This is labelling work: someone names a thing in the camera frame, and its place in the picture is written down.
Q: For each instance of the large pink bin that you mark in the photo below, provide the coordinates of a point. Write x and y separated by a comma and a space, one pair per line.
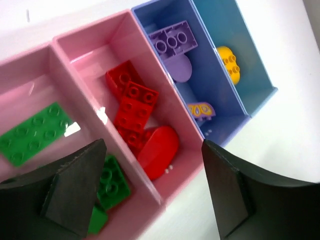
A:
53, 144

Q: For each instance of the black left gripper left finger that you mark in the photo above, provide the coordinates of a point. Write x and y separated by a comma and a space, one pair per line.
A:
55, 201

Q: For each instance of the green lego plate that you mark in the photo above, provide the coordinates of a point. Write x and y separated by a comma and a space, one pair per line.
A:
30, 137

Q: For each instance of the yellow rounded lego brick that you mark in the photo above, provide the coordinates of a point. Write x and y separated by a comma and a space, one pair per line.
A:
230, 63

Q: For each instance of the light blue bin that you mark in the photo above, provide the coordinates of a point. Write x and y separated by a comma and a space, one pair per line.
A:
227, 27

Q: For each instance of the green lego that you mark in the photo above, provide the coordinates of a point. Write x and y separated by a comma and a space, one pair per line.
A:
98, 219

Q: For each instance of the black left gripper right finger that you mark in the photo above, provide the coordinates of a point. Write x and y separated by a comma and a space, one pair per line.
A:
252, 203

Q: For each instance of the purple rectangular lego brick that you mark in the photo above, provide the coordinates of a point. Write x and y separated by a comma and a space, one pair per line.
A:
173, 40

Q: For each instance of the red rounded lego brick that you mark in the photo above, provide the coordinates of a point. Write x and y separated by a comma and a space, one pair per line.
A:
156, 150

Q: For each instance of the small green lego brick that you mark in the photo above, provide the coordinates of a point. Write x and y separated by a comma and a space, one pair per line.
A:
113, 187

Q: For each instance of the dark blue bin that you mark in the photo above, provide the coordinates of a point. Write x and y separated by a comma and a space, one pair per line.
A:
209, 81

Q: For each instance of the purple flower lego brick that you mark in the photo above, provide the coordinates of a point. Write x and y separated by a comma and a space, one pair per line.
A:
179, 68

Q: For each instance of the purple printed lego slope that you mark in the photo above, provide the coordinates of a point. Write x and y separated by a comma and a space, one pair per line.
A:
201, 111

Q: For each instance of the red lego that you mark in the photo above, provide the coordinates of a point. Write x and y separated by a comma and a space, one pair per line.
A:
136, 106
118, 77

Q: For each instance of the small pink bin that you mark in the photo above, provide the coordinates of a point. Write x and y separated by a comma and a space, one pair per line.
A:
92, 50

